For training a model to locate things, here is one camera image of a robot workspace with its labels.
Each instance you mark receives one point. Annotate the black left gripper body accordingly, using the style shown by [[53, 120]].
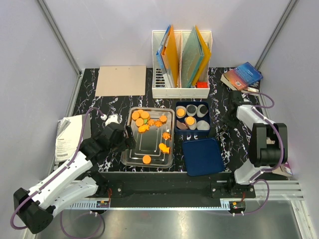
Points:
[[119, 145]]

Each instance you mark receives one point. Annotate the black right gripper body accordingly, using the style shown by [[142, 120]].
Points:
[[230, 120]]

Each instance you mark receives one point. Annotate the black sandwich cookie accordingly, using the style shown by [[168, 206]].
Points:
[[203, 109], [191, 109]]

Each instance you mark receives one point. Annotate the orange round cookie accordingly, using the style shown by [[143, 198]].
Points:
[[146, 159], [145, 115], [139, 122], [190, 121], [180, 113], [135, 115]]

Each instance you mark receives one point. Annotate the blue tin lid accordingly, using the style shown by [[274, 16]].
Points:
[[202, 157]]

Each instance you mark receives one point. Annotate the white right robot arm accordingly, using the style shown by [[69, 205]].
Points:
[[268, 146]]

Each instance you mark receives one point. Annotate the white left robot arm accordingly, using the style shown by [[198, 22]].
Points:
[[72, 181]]

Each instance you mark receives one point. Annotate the lower paperback book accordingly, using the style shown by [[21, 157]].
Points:
[[255, 88]]

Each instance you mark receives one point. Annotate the orange star cookie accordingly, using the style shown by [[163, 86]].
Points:
[[144, 128]]

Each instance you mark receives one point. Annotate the blue paperback book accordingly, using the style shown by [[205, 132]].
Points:
[[243, 76]]

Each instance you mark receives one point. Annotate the steel baking tray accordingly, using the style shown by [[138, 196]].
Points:
[[148, 143]]

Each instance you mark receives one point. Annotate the orange fish cookie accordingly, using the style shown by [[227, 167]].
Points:
[[164, 149]]

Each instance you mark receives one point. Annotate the white paper cup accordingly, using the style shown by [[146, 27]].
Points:
[[203, 125], [178, 127], [192, 127], [198, 113], [190, 115], [180, 107]]

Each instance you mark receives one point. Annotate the red small box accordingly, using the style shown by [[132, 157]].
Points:
[[202, 85]]

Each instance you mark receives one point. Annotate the white paper manual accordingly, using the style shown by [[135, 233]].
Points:
[[67, 138]]

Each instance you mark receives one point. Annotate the blue cookie tin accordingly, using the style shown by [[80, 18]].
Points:
[[180, 126]]

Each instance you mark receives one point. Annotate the yellow folder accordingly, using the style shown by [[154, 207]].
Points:
[[204, 59]]

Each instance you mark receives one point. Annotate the tan clipboard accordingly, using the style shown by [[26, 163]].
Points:
[[121, 81]]

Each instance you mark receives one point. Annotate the teal folder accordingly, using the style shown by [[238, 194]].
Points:
[[190, 59]]

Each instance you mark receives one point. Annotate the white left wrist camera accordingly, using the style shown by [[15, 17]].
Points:
[[115, 118]]

